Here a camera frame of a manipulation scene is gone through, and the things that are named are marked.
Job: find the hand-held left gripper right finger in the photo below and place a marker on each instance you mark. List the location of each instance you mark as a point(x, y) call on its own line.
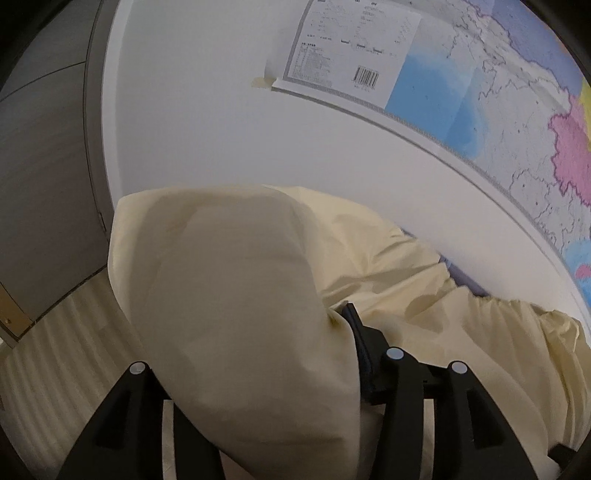
point(359, 339)

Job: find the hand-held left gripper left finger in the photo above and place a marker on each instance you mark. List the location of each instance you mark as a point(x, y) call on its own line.
point(127, 397)

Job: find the cream jacket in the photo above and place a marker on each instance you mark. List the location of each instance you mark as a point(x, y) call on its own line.
point(240, 286)

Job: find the white striped bed sheet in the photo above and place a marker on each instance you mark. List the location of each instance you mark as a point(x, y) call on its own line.
point(46, 369)

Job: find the light wooden panel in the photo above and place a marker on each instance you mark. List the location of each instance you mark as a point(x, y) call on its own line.
point(14, 314)

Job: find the grey wood wardrobe panel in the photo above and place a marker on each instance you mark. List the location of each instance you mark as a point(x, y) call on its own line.
point(46, 161)

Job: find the beige tape piece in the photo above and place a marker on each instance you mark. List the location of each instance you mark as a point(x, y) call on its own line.
point(262, 81)

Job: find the wall map poster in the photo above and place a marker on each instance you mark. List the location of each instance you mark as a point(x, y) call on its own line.
point(461, 92)

